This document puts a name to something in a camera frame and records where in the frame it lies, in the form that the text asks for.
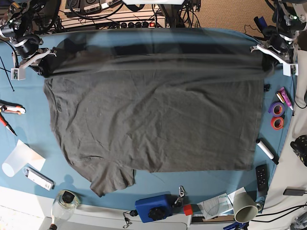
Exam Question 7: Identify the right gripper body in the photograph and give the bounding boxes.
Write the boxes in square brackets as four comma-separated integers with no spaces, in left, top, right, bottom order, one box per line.
[14,34,43,58]

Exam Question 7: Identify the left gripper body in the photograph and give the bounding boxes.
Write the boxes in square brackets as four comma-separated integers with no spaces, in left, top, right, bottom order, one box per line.
[268,32,297,54]

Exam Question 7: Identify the dark grey T-shirt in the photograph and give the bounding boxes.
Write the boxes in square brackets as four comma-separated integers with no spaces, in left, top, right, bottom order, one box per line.
[42,30,275,197]

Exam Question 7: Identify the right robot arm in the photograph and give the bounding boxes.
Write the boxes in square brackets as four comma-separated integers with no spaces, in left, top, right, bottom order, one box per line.
[0,0,55,80]

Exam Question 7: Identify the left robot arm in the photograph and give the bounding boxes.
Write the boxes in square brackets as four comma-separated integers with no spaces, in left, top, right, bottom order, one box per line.
[258,0,307,77]

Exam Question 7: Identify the blue black clamp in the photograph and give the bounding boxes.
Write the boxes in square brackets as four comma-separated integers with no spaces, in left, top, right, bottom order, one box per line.
[254,16,276,39]

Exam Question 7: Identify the small black clip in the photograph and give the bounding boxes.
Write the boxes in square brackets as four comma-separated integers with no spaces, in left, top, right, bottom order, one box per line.
[263,84,271,92]

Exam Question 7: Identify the black zip tie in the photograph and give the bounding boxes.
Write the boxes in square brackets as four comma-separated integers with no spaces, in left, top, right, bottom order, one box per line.
[0,57,15,92]

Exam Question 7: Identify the small battery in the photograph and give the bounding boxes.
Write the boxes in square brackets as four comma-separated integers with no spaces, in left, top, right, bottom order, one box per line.
[276,92,285,104]

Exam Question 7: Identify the purple glue tube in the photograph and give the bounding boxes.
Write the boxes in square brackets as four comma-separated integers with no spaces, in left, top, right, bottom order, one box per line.
[279,87,294,111]

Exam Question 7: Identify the purple tape roll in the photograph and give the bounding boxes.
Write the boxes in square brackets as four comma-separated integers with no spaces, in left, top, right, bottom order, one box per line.
[268,101,284,117]

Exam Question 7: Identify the blue table cloth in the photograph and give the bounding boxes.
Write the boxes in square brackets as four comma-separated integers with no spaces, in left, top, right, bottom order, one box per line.
[0,26,298,213]

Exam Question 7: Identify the orange white utility knife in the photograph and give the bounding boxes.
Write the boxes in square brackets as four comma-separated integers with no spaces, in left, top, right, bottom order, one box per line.
[0,100,26,115]

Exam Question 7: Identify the red tape roll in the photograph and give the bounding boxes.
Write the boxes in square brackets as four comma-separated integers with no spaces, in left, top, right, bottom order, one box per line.
[271,117,284,130]

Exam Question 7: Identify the black dotted object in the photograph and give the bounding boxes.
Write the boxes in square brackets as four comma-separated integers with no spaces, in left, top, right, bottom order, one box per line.
[290,135,307,167]

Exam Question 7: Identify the white paper sheet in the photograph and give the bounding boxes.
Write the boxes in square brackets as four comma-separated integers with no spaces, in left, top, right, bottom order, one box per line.
[16,140,46,172]

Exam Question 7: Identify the translucent plastic cup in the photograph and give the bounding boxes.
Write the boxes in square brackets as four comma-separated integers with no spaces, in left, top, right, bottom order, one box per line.
[2,140,32,177]

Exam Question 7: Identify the white rectangular device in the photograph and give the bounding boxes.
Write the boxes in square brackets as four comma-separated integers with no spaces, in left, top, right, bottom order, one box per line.
[23,167,54,191]

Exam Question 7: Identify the black remote control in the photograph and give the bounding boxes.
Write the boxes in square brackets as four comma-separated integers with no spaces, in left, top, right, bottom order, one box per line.
[255,164,269,193]

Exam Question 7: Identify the power strip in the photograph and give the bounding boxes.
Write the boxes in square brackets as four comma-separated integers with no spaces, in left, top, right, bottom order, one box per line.
[107,21,163,29]

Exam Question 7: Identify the glass bottle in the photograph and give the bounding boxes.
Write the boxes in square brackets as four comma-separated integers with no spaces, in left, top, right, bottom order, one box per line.
[48,190,80,230]

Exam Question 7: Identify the grey-green mug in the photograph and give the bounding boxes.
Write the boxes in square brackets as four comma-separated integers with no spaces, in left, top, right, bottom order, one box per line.
[233,193,259,223]

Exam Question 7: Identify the silver carabiner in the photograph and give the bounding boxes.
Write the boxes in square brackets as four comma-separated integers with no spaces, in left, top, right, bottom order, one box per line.
[178,186,185,197]

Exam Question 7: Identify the paper sheets with drawing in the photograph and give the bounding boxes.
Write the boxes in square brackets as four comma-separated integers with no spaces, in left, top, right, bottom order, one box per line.
[197,187,246,220]

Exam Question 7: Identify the red cube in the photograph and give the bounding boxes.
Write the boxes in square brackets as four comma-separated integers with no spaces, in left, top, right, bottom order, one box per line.
[183,204,193,216]

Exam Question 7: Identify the blue box with black knob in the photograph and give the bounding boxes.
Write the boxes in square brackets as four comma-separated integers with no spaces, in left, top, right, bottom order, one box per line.
[135,195,173,223]

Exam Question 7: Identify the red handled tool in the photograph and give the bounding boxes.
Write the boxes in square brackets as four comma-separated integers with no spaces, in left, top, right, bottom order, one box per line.
[0,113,17,136]

